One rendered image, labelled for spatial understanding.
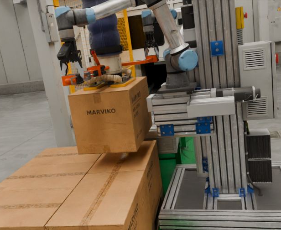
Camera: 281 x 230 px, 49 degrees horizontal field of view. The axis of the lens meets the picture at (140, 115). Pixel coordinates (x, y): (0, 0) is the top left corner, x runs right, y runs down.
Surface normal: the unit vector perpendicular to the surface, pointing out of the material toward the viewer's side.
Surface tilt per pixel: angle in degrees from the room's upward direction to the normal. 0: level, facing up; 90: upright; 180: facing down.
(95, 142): 90
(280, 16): 90
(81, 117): 90
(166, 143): 90
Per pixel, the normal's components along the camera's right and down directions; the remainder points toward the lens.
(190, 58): 0.36, 0.28
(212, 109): -0.25, 0.25
